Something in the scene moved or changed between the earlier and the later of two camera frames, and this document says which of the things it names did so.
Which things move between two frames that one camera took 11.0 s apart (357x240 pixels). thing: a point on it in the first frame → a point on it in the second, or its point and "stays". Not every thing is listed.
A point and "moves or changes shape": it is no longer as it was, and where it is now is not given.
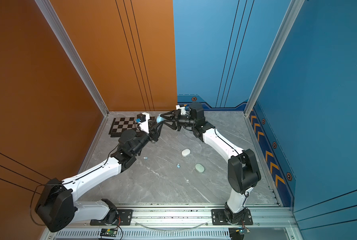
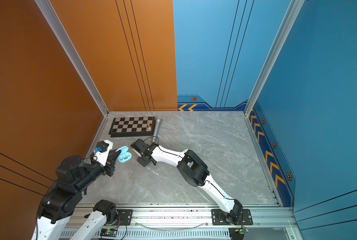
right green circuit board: x=242 y=231 stays
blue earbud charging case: x=159 y=119 moves or changes shape
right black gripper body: x=179 y=120 → x=142 y=161
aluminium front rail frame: x=268 y=222 stays
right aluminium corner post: x=287 y=23 stays
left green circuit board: x=109 y=232 stays
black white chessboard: x=120 y=124 stays
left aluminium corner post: x=56 y=26 stays
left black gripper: x=153 y=133 → x=110 y=165
